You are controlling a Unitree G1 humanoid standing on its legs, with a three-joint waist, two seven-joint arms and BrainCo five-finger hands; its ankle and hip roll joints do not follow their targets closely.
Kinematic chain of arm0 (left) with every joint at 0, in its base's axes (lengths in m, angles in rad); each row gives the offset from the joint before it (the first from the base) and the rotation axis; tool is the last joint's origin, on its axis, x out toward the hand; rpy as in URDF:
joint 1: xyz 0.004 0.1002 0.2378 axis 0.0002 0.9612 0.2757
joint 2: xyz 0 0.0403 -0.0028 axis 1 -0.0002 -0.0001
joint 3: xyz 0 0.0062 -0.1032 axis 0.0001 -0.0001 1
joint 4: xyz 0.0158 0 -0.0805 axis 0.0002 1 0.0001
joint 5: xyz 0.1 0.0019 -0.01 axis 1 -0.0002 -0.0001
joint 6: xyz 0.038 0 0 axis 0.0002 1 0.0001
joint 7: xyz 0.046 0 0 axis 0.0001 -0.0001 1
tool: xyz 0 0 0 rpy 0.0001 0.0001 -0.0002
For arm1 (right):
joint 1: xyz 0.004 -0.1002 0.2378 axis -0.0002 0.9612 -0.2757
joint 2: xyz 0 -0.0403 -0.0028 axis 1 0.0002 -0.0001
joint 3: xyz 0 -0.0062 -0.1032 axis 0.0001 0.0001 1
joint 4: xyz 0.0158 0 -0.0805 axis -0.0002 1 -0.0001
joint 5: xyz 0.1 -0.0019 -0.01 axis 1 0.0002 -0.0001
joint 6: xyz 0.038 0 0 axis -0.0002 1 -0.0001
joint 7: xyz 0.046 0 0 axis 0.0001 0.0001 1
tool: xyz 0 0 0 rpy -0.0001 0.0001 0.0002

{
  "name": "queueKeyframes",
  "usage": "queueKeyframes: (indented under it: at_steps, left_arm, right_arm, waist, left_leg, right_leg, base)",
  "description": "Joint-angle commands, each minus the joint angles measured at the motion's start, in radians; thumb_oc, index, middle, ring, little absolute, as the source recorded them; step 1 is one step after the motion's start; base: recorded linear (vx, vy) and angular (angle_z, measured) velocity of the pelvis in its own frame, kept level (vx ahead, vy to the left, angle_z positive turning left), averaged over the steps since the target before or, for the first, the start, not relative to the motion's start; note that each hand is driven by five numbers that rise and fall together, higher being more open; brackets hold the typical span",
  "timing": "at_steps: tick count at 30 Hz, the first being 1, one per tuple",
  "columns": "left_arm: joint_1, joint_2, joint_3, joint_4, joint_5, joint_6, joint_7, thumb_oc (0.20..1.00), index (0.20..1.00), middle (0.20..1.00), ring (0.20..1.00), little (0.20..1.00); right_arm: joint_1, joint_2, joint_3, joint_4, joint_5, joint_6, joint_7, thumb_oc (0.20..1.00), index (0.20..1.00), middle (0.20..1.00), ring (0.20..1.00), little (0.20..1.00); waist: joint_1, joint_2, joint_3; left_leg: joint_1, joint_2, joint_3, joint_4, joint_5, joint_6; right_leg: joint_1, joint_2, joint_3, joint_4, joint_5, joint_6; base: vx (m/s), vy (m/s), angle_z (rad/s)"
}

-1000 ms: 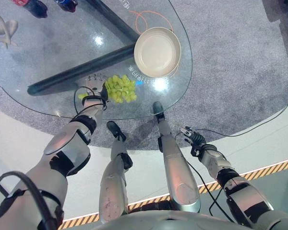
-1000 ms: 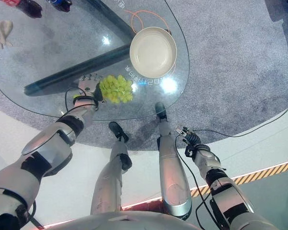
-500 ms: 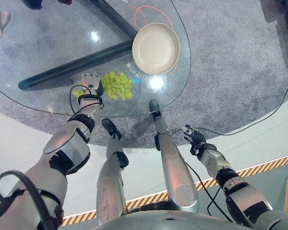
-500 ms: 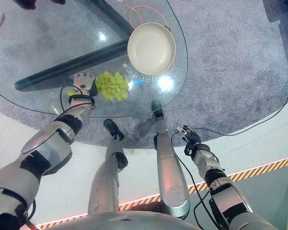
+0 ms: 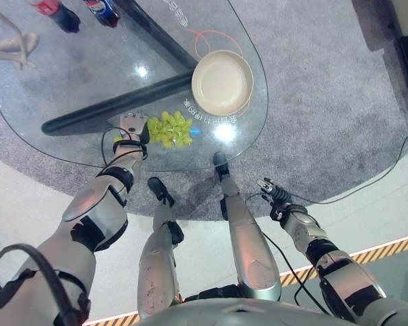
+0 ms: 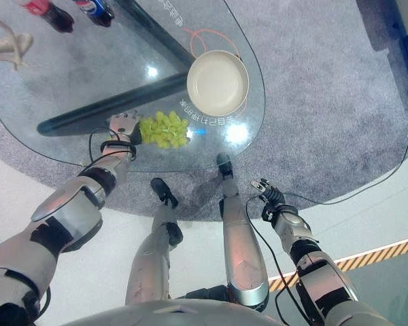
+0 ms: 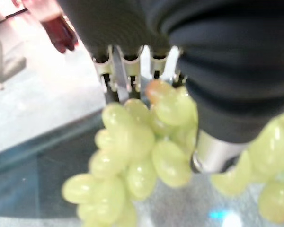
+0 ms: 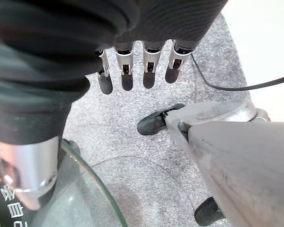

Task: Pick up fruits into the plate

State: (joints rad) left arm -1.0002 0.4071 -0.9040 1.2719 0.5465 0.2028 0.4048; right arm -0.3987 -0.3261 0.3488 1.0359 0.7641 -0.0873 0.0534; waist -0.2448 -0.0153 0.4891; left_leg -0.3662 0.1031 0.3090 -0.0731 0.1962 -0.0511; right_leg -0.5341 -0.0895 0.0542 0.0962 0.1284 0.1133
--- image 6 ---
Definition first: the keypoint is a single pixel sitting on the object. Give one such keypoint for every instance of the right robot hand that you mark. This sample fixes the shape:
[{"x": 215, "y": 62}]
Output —
[{"x": 271, "y": 194}]

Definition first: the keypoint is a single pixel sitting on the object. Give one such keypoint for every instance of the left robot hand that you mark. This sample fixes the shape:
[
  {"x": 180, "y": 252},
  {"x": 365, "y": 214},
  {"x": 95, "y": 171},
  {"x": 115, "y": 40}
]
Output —
[{"x": 121, "y": 126}]

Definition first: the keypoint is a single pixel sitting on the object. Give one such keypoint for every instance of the green grape bunch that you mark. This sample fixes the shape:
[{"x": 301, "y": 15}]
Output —
[{"x": 163, "y": 130}]

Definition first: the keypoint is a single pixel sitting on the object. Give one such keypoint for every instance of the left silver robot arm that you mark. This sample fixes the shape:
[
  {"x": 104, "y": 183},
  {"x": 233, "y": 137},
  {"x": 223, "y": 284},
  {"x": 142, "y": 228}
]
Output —
[{"x": 59, "y": 220}]

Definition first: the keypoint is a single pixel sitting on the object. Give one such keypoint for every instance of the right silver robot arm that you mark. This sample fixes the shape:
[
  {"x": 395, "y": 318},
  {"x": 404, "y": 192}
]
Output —
[{"x": 313, "y": 261}]

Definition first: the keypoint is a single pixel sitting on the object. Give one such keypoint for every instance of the cream round plate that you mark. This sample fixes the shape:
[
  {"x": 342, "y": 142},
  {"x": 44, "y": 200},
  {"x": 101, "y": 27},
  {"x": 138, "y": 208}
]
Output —
[{"x": 218, "y": 84}]

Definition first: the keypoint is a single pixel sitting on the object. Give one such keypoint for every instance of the right silver robot leg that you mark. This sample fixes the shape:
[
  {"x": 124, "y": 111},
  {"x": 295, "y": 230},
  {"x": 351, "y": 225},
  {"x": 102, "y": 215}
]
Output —
[{"x": 239, "y": 237}]

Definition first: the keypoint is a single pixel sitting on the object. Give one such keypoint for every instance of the silver robot leg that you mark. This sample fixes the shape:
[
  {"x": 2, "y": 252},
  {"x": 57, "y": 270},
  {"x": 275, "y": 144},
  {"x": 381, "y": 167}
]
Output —
[
  {"x": 239, "y": 237},
  {"x": 156, "y": 244}
]

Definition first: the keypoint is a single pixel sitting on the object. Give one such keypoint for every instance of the grey round carpet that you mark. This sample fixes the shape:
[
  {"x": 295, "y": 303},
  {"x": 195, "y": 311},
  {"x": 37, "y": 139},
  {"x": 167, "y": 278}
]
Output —
[{"x": 326, "y": 112}]

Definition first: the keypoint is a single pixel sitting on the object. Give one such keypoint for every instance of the yellow black hazard tape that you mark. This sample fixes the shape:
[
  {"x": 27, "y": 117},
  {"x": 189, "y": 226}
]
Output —
[{"x": 357, "y": 259}]

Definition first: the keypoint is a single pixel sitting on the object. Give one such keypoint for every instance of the blue label cola bottle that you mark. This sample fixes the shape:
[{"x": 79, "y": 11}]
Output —
[{"x": 97, "y": 9}]

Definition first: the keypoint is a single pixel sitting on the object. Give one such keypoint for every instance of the left silver robot leg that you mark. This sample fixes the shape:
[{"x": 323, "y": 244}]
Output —
[{"x": 156, "y": 244}]

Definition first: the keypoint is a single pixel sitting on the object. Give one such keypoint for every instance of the red label cola bottle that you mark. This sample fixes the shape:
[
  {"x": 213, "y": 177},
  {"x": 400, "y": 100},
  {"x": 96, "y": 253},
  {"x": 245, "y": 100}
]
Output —
[{"x": 52, "y": 12}]

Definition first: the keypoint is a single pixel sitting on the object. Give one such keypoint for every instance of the silver robot torso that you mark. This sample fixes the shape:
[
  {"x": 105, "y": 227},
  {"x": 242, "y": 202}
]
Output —
[{"x": 204, "y": 312}]

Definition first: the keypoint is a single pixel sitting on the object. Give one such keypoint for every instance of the black table leg frame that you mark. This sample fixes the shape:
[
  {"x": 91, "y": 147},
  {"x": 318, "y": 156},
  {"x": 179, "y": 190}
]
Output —
[{"x": 122, "y": 68}]

